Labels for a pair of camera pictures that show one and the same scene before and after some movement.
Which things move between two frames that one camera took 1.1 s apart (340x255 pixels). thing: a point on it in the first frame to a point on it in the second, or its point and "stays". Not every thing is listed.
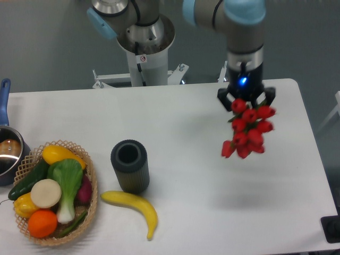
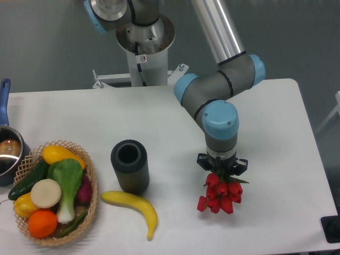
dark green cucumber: (39, 172) stays
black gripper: (247, 84) to (225, 167)
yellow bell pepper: (24, 205) stays
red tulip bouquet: (247, 124) to (221, 191)
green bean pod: (73, 226) stays
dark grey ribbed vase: (130, 159) stays
